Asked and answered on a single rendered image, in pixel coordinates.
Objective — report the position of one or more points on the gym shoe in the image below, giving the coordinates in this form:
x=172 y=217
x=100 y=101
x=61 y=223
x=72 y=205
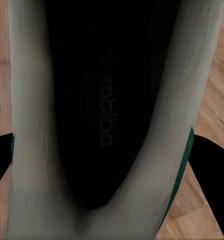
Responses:
x=105 y=97

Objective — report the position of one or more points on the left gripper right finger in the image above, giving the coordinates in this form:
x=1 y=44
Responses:
x=207 y=161

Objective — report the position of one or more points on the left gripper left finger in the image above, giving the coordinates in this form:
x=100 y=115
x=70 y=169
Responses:
x=5 y=153

